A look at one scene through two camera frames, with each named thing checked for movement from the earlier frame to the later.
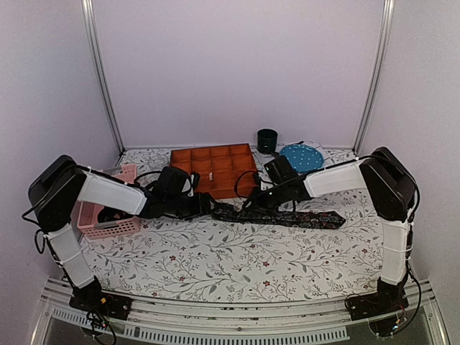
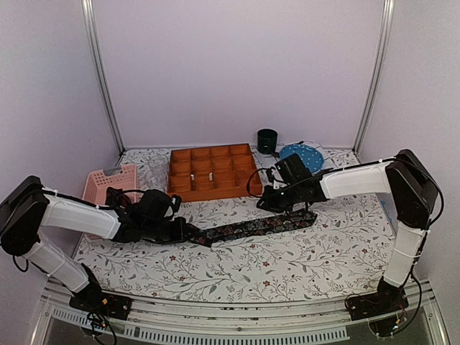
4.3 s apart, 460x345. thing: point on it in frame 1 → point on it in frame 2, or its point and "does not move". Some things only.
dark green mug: [267, 141] does not move
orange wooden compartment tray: [226, 171] does not move
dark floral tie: [285, 218] → [207, 236]
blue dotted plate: [303, 157] does not move
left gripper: [202, 207] → [180, 235]
